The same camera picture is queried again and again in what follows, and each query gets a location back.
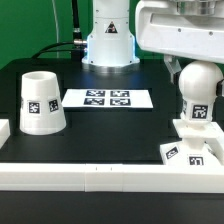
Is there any white lamp bulb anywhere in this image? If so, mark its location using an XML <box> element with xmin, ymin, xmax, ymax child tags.
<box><xmin>179</xmin><ymin>61</ymin><xmax>223</xmax><ymax>126</ymax></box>

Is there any white marker sheet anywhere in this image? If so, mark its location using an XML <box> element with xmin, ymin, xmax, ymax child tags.
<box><xmin>62</xmin><ymin>89</ymin><xmax>153</xmax><ymax>109</ymax></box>

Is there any white front fence wall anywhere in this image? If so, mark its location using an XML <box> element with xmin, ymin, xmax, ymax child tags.
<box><xmin>0</xmin><ymin>163</ymin><xmax>224</xmax><ymax>193</ymax></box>

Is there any white lamp shade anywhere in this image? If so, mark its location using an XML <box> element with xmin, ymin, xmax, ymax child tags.
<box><xmin>20</xmin><ymin>71</ymin><xmax>66</xmax><ymax>135</ymax></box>

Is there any grey thin cable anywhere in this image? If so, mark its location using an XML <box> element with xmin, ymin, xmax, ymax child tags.
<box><xmin>51</xmin><ymin>0</ymin><xmax>60</xmax><ymax>60</ymax></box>

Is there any white left fence wall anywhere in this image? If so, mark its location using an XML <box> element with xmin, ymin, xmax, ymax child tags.
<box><xmin>0</xmin><ymin>119</ymin><xmax>10</xmax><ymax>149</ymax></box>

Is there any white lamp base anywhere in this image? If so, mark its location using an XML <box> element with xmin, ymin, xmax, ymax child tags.
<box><xmin>159</xmin><ymin>119</ymin><xmax>224</xmax><ymax>167</ymax></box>

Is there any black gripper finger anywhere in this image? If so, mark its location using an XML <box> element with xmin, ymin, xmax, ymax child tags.
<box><xmin>216</xmin><ymin>79</ymin><xmax>224</xmax><ymax>97</ymax></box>

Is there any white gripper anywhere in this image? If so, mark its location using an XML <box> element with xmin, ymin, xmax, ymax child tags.
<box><xmin>135</xmin><ymin>0</ymin><xmax>224</xmax><ymax>84</ymax></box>

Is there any black cable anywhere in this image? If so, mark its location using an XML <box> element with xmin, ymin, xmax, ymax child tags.
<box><xmin>31</xmin><ymin>0</ymin><xmax>88</xmax><ymax>59</ymax></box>

